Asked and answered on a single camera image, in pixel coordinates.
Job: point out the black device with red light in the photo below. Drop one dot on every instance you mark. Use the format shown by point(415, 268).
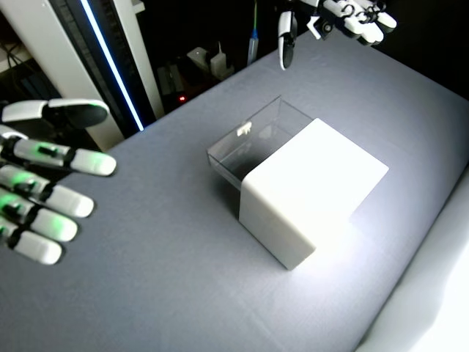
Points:
point(172, 82)

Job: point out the white drawer cabinet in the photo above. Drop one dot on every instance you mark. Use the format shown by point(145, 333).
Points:
point(315, 183)

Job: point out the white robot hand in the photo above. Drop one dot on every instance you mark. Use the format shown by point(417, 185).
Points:
point(361, 22)
point(40, 154)

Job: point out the white plastic bottle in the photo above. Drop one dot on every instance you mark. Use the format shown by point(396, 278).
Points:
point(219, 62)

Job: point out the white power adapter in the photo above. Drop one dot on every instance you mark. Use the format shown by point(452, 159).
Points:
point(198, 56)

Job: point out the clear tube with blue cap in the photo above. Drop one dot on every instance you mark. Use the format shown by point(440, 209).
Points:
point(253, 44)

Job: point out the grey table cloth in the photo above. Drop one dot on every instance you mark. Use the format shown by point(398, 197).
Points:
point(165, 256)

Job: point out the white column with blue light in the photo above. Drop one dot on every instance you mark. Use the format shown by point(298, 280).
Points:
point(62, 55)

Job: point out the clear plastic drawer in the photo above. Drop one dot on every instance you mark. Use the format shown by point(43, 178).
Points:
point(242, 150)

